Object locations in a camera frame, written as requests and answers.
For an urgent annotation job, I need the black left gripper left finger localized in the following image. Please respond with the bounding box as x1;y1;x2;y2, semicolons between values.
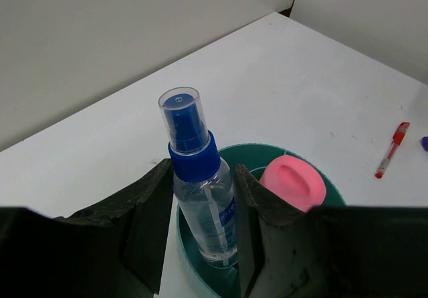
1;159;173;297

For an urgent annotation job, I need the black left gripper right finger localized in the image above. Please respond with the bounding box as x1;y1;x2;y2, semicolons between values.
234;165;427;297

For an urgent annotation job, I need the pink bottle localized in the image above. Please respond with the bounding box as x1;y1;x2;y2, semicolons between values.
259;155;327;212

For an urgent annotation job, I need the blue cap spray bottle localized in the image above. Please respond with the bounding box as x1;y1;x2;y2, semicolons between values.
158;87;237;269

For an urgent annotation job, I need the teal round organizer container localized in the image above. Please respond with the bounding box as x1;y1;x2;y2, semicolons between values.
177;144;331;297

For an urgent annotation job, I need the red gel pen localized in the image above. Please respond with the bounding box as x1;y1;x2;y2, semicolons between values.
374;122;410;179

